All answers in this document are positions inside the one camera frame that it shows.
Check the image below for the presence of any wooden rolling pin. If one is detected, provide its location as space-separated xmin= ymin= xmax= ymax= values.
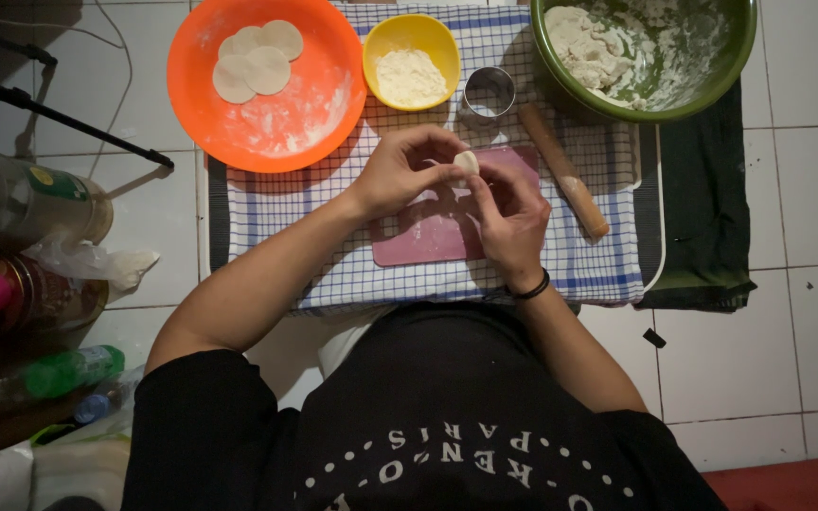
xmin=518 ymin=104 xmax=611 ymax=241

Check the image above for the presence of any black tripod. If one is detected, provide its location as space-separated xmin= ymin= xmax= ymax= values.
xmin=0 ymin=27 xmax=176 ymax=171

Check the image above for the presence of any round flat dough wrapper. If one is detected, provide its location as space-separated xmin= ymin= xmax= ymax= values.
xmin=243 ymin=45 xmax=293 ymax=97
xmin=260 ymin=19 xmax=305 ymax=62
xmin=218 ymin=26 xmax=268 ymax=61
xmin=212 ymin=54 xmax=258 ymax=106

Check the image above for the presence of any person's black printed shirt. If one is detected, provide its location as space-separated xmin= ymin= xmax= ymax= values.
xmin=121 ymin=301 xmax=729 ymax=511

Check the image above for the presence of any thin white cable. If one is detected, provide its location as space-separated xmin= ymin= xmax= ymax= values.
xmin=0 ymin=0 xmax=134 ymax=180

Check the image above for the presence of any round metal cutter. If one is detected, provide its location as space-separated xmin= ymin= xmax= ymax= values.
xmin=459 ymin=66 xmax=517 ymax=129

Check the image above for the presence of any person's right hand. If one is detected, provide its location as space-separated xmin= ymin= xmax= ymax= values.
xmin=463 ymin=160 xmax=552 ymax=289

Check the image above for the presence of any pink cutting board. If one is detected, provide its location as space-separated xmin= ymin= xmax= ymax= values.
xmin=369 ymin=145 xmax=542 ymax=268

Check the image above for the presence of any clear bottle with green label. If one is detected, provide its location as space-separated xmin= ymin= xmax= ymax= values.
xmin=0 ymin=144 xmax=116 ymax=251

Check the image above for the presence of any dark green cloth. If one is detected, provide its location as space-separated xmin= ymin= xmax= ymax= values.
xmin=635 ymin=77 xmax=758 ymax=314

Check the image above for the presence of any orange plastic plate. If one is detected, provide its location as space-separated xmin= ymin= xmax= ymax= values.
xmin=166 ymin=0 xmax=369 ymax=175

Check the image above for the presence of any yellow plastic bowl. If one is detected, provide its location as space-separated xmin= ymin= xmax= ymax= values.
xmin=361 ymin=13 xmax=462 ymax=113

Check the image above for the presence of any green plastic bowl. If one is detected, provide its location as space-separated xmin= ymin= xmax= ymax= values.
xmin=530 ymin=0 xmax=758 ymax=123

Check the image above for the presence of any crumpled clear plastic bag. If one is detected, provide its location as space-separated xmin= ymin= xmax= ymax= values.
xmin=21 ymin=236 xmax=162 ymax=305

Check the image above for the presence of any lump of white dough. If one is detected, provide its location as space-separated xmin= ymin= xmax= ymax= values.
xmin=543 ymin=6 xmax=639 ymax=109

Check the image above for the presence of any green bottle with blue cap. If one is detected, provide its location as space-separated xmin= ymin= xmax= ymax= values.
xmin=0 ymin=345 xmax=126 ymax=417

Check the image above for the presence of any brown round tin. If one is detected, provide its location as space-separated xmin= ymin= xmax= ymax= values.
xmin=0 ymin=254 xmax=111 ymax=336

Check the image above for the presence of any blue white checked cloth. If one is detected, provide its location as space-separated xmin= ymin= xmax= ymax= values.
xmin=223 ymin=3 xmax=649 ymax=317

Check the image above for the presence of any black wristband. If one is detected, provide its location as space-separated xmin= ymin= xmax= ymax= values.
xmin=505 ymin=267 xmax=551 ymax=301

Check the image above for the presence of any red mat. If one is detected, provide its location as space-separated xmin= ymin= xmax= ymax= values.
xmin=700 ymin=454 xmax=818 ymax=511

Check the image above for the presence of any white flour heap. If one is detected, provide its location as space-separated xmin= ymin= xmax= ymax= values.
xmin=375 ymin=48 xmax=449 ymax=108

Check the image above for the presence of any white plastic sack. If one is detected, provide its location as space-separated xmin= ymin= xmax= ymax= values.
xmin=0 ymin=424 xmax=134 ymax=511

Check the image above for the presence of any person's left hand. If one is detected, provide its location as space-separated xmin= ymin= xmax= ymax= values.
xmin=348 ymin=124 xmax=470 ymax=222

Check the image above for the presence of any clear bottle with blue cap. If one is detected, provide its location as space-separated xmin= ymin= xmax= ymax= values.
xmin=72 ymin=365 xmax=146 ymax=427

